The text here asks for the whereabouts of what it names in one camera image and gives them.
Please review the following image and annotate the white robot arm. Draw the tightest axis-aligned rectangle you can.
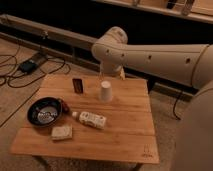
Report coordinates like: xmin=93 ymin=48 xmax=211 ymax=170
xmin=91 ymin=26 xmax=213 ymax=171

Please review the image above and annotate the dark rectangular eraser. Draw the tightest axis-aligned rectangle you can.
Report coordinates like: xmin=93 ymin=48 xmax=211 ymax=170
xmin=72 ymin=78 xmax=83 ymax=94

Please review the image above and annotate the wooden folding table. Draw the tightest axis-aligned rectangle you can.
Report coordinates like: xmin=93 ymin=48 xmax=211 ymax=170
xmin=11 ymin=74 xmax=159 ymax=165

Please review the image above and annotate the white plastic bottle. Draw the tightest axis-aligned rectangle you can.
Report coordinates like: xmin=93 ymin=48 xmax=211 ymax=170
xmin=72 ymin=111 xmax=106 ymax=129

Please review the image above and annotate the black frying pan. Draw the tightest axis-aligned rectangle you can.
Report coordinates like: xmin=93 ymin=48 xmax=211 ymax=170
xmin=27 ymin=97 xmax=70 ymax=127

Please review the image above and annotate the black power adapter box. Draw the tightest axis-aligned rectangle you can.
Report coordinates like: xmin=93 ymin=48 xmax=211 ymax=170
xmin=18 ymin=61 xmax=37 ymax=74

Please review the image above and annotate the black floor cable left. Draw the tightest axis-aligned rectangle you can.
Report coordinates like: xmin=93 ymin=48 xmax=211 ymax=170
xmin=0 ymin=43 xmax=72 ymax=89

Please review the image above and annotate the black floor cable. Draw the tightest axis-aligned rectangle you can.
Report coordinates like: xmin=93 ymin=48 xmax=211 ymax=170
xmin=172 ymin=89 xmax=184 ymax=120
xmin=0 ymin=43 xmax=72 ymax=89

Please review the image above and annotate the black floor cable right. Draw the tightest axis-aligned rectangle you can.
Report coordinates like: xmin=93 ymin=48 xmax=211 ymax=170
xmin=172 ymin=89 xmax=184 ymax=120

